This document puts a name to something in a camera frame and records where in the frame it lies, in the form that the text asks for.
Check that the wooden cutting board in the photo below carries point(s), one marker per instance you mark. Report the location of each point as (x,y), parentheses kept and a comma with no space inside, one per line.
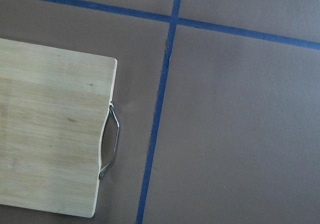
(54,108)

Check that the metal cutting board handle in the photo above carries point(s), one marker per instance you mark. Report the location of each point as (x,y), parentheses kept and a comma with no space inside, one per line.
(105,168)

